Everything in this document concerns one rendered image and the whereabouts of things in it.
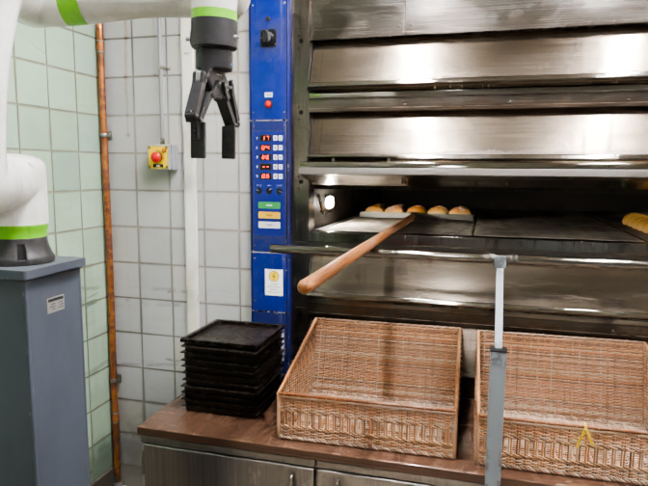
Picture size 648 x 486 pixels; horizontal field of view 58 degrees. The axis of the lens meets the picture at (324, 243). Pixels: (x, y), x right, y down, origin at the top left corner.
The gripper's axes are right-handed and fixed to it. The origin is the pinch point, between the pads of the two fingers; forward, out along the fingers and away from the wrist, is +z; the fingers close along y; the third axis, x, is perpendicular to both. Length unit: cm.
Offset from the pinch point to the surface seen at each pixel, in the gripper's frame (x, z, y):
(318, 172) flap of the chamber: -4, 5, -88
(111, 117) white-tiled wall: -98, -14, -101
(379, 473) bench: 29, 92, -48
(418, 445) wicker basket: 39, 84, -54
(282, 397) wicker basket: -3, 74, -52
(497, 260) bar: 58, 29, -65
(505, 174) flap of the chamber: 59, 4, -89
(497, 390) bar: 60, 60, -43
